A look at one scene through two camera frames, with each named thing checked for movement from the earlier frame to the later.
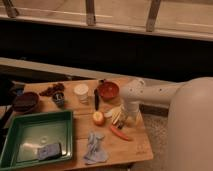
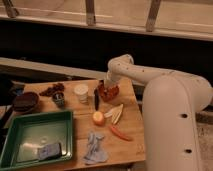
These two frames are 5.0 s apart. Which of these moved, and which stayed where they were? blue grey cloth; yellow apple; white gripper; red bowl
Moved: white gripper
Stayed: blue grey cloth; yellow apple; red bowl
